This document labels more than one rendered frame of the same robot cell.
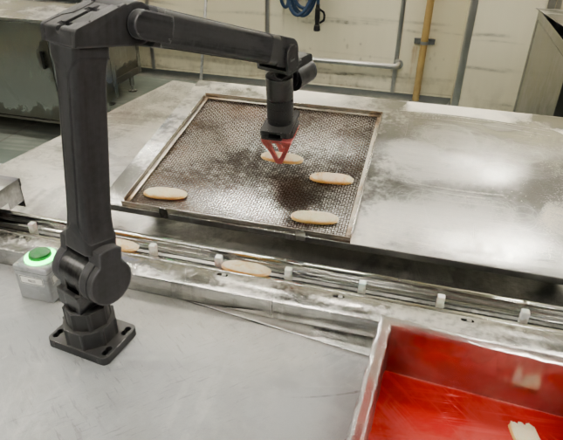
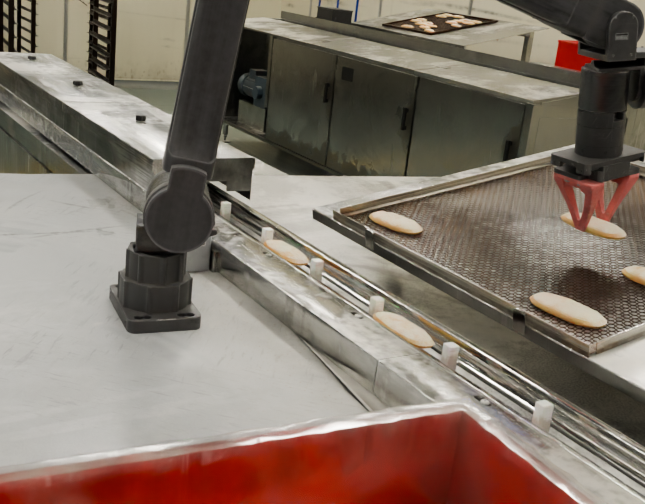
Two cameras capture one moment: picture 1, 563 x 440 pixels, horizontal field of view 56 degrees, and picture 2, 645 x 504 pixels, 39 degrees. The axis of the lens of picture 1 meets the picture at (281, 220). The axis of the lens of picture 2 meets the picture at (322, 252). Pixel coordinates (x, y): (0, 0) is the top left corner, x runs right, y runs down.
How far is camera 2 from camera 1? 0.56 m
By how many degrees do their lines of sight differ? 41
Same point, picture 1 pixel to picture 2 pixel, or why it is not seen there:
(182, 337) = (240, 355)
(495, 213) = not seen: outside the picture
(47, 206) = (279, 215)
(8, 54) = (469, 137)
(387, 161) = not seen: outside the picture
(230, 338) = (291, 383)
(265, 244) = (487, 341)
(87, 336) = (131, 286)
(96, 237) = (183, 150)
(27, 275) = not seen: hidden behind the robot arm
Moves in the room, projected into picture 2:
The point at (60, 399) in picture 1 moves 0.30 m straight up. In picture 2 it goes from (53, 331) to (58, 57)
